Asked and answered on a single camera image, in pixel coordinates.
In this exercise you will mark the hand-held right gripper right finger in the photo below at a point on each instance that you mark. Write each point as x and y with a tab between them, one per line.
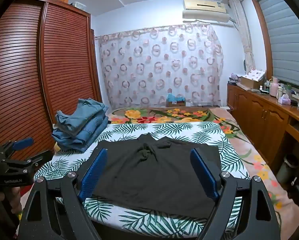
204	175

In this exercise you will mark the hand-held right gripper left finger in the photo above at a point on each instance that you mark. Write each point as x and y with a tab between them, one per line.
94	175

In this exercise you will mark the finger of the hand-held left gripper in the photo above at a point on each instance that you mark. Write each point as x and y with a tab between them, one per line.
23	142
32	162

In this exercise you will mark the black pants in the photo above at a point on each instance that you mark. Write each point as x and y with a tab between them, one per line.
159	180

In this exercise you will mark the person's left hand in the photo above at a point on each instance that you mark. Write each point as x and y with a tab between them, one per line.
13	198

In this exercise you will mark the blue denim folded jeans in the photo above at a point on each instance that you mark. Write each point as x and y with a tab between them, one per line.
89	135

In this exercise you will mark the light blue folded jeans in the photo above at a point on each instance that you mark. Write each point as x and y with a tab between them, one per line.
74	118

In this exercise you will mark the leaf print bed sheet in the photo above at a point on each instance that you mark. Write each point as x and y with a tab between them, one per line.
129	130

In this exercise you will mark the brown cardboard box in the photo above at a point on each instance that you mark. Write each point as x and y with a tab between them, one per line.
175	104

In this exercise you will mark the grey waste bin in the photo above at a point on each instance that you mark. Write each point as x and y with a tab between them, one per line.
287	170

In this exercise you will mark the blue plastic bag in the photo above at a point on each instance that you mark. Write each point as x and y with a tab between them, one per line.
175	97

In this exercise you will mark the wooden sideboard cabinet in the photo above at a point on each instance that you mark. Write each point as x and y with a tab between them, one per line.
259	110

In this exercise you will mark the wooden slatted wardrobe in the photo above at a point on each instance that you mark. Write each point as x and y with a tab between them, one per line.
64	67

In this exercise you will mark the small purple pouch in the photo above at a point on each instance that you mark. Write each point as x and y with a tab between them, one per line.
234	76

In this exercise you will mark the cardboard box with floral lid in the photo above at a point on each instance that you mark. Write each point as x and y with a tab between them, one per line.
252	81

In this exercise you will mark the purple tissue box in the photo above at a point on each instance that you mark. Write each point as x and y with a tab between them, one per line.
285	100

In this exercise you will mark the pink bottle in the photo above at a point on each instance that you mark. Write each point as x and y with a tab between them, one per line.
274	87

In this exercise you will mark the white bottle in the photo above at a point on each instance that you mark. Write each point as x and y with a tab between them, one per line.
280	92

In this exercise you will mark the round desk mirror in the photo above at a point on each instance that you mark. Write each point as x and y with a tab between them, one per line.
245	65

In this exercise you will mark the green bottle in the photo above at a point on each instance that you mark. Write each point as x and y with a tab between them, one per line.
288	90

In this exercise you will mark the tied floral curtain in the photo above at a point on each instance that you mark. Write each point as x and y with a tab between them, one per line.
244	35

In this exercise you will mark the white storage box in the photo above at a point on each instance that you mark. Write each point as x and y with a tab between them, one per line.
78	4

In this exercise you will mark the grey window blind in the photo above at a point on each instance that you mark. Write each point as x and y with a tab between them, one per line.
284	37

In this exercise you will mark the wall air conditioner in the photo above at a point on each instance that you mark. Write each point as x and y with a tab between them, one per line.
204	7

